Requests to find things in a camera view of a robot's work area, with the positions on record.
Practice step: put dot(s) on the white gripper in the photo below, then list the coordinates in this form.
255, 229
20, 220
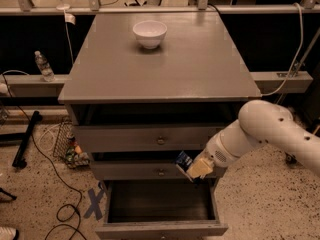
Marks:
216, 152

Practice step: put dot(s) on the blue rxbar snack bar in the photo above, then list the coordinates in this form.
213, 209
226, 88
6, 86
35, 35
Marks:
183, 163

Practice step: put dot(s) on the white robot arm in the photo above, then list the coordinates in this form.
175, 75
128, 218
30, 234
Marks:
259, 123

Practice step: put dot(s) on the grey bottom drawer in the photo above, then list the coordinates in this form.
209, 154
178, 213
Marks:
166, 209

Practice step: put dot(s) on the grey drawer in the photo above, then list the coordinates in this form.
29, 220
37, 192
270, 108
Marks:
137, 138
166, 209
135, 170

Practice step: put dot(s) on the grey drawer cabinet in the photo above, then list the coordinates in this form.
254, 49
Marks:
196, 76

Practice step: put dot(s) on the grey middle drawer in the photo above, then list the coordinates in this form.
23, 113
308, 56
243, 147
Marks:
135, 170

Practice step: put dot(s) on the grey top drawer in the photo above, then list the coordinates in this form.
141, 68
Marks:
137, 138

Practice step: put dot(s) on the white ceramic bowl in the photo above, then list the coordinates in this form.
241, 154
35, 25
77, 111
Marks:
149, 34

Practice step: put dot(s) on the clear plastic water bottle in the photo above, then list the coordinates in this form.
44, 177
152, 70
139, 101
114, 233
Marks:
44, 66

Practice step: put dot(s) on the black metal stand leg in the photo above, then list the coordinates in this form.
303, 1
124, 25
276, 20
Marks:
19, 160

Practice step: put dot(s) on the white shoe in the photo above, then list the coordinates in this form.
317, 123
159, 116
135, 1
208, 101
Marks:
8, 233

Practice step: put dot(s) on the wire basket with items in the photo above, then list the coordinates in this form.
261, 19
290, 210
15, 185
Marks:
67, 149

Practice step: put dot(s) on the grey metal rail beam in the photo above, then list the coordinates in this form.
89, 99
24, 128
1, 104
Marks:
32, 85

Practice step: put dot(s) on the white lamp with cord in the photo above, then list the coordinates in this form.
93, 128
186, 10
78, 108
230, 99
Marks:
68, 19

